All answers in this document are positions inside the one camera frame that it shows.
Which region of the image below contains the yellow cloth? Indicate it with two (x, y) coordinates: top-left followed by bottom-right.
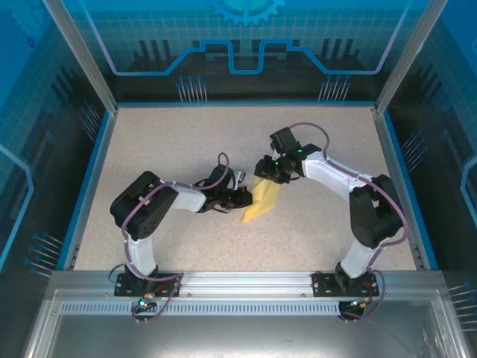
(240, 178), (282, 224)

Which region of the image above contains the blue table border strip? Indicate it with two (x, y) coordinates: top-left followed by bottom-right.
(62, 110), (115, 270)
(382, 109), (440, 270)

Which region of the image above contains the blue printed gear panel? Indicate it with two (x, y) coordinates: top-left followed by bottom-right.
(59, 0), (429, 104)

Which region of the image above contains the blue printed circuit panel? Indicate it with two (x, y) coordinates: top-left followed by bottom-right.
(0, 0), (113, 358)
(383, 0), (477, 358)

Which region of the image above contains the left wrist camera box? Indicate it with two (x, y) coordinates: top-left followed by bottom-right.
(206, 166), (249, 191)

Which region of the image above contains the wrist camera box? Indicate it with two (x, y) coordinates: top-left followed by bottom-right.
(206, 166), (249, 191)
(268, 128), (301, 154)

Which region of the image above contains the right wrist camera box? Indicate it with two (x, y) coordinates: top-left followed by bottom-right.
(268, 128), (301, 154)

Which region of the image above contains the aluminium cross rail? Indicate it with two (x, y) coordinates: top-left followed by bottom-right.
(50, 270), (446, 299)

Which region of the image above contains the slotted metal cable duct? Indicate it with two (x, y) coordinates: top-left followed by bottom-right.
(59, 301), (358, 316)

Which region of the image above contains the aluminium table edge rail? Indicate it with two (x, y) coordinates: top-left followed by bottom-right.
(372, 106), (426, 270)
(72, 107), (121, 270)

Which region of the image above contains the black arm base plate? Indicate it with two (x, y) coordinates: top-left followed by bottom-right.
(312, 271), (379, 298)
(114, 273), (183, 298)

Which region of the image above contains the aluminium corner post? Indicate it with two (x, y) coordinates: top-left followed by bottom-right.
(373, 0), (450, 116)
(42, 0), (121, 117)

